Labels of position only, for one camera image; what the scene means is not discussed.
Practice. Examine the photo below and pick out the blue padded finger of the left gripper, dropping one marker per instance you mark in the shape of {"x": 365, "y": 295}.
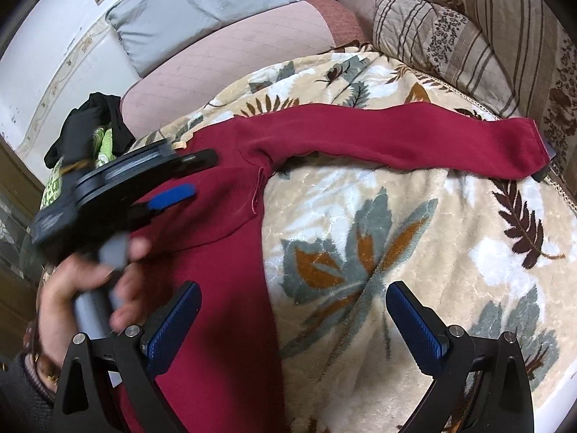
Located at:
{"x": 171, "y": 197}

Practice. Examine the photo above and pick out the wooden glass cabinet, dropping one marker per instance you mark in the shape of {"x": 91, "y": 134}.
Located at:
{"x": 21, "y": 265}

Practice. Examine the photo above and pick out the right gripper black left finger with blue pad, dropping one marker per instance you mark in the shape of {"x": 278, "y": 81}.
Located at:
{"x": 85, "y": 397}

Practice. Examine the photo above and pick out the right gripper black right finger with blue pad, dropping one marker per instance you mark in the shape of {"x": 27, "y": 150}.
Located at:
{"x": 480, "y": 382}

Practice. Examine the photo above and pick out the grey pillow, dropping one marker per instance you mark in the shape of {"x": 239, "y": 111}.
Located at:
{"x": 153, "y": 31}

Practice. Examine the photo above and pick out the pink quilted bolster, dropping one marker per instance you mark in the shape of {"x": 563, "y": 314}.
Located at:
{"x": 194, "y": 76}

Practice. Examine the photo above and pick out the dark red knit sweater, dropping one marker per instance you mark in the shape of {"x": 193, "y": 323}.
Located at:
{"x": 227, "y": 376}

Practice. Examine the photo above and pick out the beige striped quilt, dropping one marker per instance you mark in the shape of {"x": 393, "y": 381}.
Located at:
{"x": 512, "y": 56}

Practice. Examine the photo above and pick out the black garment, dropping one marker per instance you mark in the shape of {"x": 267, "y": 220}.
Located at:
{"x": 76, "y": 141}

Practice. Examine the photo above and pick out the green patterned garment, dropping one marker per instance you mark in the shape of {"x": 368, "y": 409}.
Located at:
{"x": 103, "y": 146}

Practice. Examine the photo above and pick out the small black device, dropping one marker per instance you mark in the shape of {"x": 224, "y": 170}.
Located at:
{"x": 545, "y": 153}

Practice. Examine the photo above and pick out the person's left hand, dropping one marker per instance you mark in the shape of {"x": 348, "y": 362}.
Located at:
{"x": 75, "y": 275}

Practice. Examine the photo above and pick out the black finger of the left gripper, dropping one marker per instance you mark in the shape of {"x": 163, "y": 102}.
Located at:
{"x": 197, "y": 161}

